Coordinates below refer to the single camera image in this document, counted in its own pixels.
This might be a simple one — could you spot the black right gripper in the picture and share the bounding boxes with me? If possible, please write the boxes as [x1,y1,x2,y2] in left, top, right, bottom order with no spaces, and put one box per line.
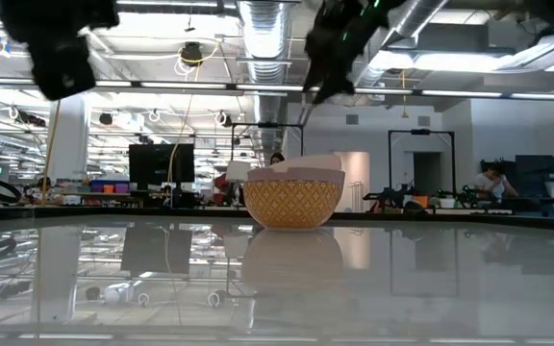
[301,0,394,106]

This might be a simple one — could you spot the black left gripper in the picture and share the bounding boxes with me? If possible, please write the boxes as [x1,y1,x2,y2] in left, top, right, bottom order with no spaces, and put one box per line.
[28,34,97,103]

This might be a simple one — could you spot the white bowl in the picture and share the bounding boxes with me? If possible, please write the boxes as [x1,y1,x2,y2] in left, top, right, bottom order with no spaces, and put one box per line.
[270,154,343,173]

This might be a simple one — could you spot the colourful storage bins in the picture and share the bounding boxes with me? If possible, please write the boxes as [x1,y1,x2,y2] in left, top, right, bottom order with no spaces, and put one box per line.
[89,179,131,195]

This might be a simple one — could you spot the yellow patterned bowl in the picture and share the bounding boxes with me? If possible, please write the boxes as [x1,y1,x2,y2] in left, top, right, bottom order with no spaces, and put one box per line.
[242,179,346,232]

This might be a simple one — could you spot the black monitor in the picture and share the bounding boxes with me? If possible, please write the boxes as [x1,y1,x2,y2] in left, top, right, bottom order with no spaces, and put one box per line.
[128,142,196,186]

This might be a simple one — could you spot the dark blue machine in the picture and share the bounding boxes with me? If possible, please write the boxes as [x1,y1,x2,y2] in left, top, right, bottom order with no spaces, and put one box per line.
[513,154,554,210]

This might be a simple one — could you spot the silver ventilation duct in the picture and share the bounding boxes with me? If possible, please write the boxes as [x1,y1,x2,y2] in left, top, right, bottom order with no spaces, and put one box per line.
[236,0,293,151]

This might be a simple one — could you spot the black metal frame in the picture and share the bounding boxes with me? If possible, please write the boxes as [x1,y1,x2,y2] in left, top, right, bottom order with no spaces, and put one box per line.
[387,128,457,205]
[230,122,306,163]

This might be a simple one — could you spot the yellow hanging cable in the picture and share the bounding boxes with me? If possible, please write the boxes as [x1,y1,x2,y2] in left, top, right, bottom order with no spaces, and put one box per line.
[39,98,63,206]

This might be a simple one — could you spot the black ceiling camera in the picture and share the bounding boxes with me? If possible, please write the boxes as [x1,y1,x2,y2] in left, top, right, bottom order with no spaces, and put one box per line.
[179,40,205,67]

